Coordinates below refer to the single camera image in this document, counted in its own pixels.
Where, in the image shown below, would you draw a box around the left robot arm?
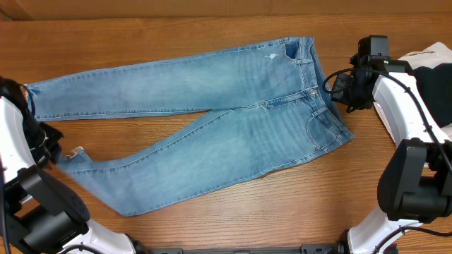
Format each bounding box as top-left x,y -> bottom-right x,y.
1,78 -> 147,254

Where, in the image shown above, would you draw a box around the light blue denim jeans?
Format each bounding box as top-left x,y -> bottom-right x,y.
28,37 -> 353,217

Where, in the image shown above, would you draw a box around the folded black garment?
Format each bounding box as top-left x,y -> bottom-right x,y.
414,63 -> 451,128

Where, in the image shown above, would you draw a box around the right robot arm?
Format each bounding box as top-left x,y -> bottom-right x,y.
324,35 -> 451,253

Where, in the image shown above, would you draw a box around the folded light grey trousers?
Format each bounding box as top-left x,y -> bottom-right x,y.
372,42 -> 452,142

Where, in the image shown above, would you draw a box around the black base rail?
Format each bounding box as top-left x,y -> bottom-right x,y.
147,241 -> 351,254

